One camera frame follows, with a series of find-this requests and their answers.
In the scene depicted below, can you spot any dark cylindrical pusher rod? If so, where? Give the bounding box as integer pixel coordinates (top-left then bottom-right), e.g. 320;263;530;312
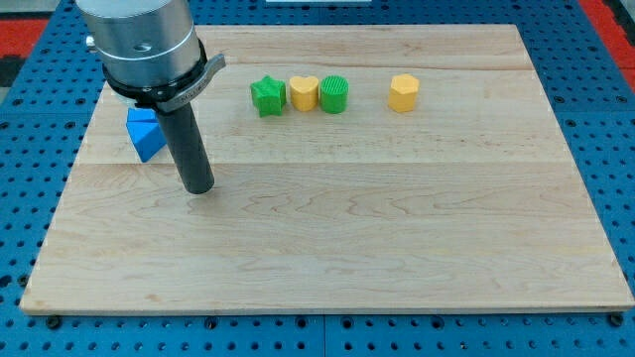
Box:
156;104;214;194

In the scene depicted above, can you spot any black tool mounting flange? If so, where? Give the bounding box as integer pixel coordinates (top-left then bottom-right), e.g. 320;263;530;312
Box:
102;41;226;112

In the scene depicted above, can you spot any blue cube block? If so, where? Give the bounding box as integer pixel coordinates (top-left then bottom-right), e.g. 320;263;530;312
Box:
127;108;157;123

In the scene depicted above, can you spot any green star block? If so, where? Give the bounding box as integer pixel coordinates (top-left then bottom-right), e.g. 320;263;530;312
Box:
250;75;287;117

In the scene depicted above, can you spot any blue triangular block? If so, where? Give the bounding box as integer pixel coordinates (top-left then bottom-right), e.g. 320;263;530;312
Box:
126;122;166;163

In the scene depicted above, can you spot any yellow heart block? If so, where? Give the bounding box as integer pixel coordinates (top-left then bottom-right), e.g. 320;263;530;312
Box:
289;76;319;112

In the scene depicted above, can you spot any green cylinder block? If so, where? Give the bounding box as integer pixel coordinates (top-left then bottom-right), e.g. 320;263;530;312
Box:
319;75;349;114

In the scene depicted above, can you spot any light wooden board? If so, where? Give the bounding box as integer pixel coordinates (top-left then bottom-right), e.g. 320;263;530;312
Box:
21;25;634;315

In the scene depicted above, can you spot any yellow hexagon block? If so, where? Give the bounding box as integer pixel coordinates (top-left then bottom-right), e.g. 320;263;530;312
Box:
388;73;420;113

